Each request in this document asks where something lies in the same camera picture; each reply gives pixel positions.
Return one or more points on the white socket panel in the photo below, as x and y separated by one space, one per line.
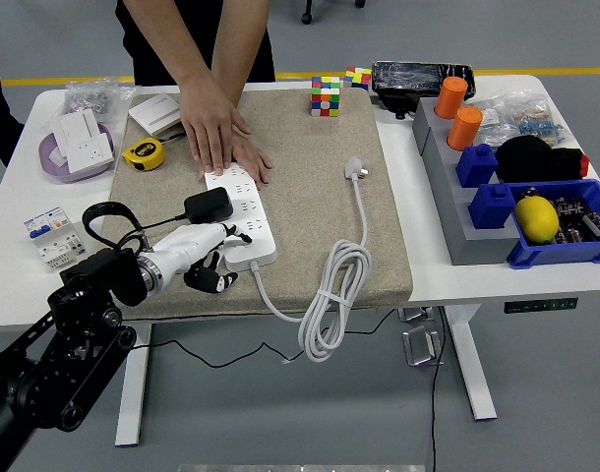
88 152

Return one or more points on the black wrapped box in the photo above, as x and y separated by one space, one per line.
408 76

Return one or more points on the person's left forearm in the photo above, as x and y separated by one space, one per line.
241 39

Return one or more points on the white power strip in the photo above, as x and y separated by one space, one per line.
253 196

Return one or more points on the large colourful puzzle cube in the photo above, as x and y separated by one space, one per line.
325 97

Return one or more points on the yellow lemon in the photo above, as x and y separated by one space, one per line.
536 220

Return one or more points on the grey-brown mat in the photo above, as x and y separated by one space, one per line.
305 147

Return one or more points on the person's torso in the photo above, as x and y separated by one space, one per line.
147 49
0 113

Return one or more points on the black office chair base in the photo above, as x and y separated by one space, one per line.
307 18

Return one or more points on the blue plastic bin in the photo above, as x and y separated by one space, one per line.
556 255

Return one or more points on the white blue circuit breaker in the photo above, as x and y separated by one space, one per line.
49 226

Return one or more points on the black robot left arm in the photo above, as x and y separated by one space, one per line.
59 369

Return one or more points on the clear bag of beige parts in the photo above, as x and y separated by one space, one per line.
497 120

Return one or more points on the clear bag of metal parts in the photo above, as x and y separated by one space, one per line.
91 98

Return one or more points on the clear bag of blue parts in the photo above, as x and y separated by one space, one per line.
541 129

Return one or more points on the black plug adapter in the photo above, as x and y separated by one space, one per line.
209 204

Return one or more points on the person's left hand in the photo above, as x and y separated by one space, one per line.
253 159

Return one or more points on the blue block with knob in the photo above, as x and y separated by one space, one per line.
492 206
476 167

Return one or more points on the orange cylinder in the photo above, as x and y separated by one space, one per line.
451 98
464 129

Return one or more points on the yellow tape measure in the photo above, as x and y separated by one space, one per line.
143 155

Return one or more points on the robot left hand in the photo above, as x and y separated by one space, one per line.
187 248

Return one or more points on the grey stepped block holder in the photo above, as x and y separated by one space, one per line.
447 206

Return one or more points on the black table control panel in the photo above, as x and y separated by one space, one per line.
541 306

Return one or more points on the white table leg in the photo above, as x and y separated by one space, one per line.
469 364
133 393

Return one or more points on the purple tray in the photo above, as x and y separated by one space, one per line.
51 169

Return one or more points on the black fabric bundle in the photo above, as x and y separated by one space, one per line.
531 159

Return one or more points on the person's right hand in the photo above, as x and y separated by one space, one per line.
211 123

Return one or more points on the small colourful puzzle cube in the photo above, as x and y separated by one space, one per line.
358 77

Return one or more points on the white switch panel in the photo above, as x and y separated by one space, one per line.
74 125

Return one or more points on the metal bracket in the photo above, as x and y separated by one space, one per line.
420 346

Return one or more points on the person's right forearm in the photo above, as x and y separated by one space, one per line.
167 39

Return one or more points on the white double wall switch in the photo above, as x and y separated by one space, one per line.
155 112

